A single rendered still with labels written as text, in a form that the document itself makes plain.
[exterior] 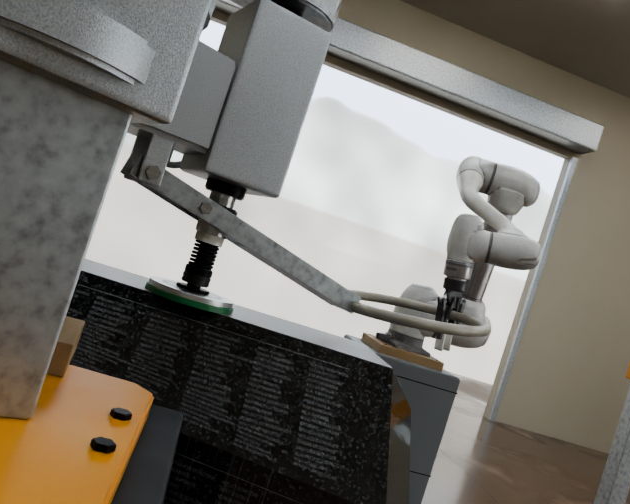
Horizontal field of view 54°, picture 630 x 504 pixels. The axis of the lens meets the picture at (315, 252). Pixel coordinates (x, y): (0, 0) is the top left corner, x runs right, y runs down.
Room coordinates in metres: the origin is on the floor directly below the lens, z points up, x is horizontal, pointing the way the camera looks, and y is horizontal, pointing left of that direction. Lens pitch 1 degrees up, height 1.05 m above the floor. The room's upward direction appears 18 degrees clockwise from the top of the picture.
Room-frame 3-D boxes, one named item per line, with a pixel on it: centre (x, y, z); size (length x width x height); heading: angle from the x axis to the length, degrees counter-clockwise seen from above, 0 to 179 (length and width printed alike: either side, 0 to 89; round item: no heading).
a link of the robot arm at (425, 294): (2.57, -0.48, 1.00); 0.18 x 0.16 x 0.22; 85
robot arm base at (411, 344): (2.57, -0.45, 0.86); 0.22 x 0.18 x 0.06; 112
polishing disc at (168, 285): (1.51, 0.26, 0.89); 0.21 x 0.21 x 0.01
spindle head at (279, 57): (1.47, 0.33, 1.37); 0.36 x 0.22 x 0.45; 119
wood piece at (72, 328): (0.98, 0.37, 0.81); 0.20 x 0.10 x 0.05; 16
